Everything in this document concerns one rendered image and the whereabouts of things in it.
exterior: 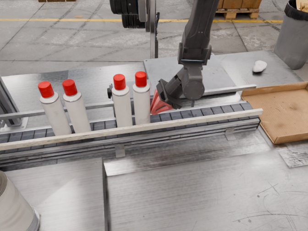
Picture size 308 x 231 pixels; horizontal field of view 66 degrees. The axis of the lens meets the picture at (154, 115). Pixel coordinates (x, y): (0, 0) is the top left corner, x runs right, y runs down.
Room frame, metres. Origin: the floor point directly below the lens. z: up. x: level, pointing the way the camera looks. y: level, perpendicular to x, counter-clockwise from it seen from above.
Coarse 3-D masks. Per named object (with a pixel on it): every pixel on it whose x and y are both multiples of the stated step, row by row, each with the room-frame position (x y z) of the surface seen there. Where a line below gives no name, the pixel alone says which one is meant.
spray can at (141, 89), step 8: (136, 72) 0.57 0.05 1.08; (144, 72) 0.57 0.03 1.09; (136, 80) 0.55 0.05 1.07; (144, 80) 0.55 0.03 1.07; (136, 88) 0.55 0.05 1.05; (144, 88) 0.55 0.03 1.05; (136, 96) 0.54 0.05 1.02; (144, 96) 0.54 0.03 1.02; (136, 104) 0.54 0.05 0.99; (144, 104) 0.54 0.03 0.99; (136, 112) 0.54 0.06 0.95; (144, 112) 0.54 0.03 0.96; (136, 120) 0.55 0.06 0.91; (144, 120) 0.54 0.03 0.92
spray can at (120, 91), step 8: (120, 80) 0.53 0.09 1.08; (112, 88) 0.55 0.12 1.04; (120, 88) 0.53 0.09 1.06; (128, 88) 0.55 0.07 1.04; (120, 96) 0.52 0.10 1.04; (128, 96) 0.54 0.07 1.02; (120, 104) 0.52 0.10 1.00; (128, 104) 0.53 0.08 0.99; (120, 112) 0.52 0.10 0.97; (128, 112) 0.53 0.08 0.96; (120, 120) 0.52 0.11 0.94; (128, 120) 0.53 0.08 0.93
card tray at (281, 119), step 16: (256, 96) 0.76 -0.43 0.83; (272, 96) 0.76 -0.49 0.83; (288, 96) 0.76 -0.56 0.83; (304, 96) 0.76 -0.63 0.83; (272, 112) 0.67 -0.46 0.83; (288, 112) 0.67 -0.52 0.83; (304, 112) 0.67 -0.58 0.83; (272, 128) 0.58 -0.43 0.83; (288, 128) 0.58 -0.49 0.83; (304, 128) 0.58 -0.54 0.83
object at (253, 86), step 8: (224, 88) 0.65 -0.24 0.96; (232, 88) 0.65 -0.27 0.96; (240, 88) 0.66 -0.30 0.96; (248, 88) 0.66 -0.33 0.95; (152, 96) 0.61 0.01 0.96; (184, 96) 0.62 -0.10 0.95; (88, 104) 0.57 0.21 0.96; (96, 104) 0.57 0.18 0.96; (104, 104) 0.57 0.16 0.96; (112, 104) 0.58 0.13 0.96; (24, 112) 0.53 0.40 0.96; (32, 112) 0.53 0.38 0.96; (40, 112) 0.54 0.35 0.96; (0, 120) 0.51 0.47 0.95
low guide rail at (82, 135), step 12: (180, 120) 0.55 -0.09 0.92; (192, 120) 0.55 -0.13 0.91; (204, 120) 0.55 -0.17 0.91; (216, 120) 0.56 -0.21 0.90; (84, 132) 0.49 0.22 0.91; (96, 132) 0.49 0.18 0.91; (108, 132) 0.50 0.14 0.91; (120, 132) 0.50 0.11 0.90; (0, 144) 0.45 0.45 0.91; (12, 144) 0.45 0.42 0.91; (24, 144) 0.45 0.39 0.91; (36, 144) 0.46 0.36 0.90
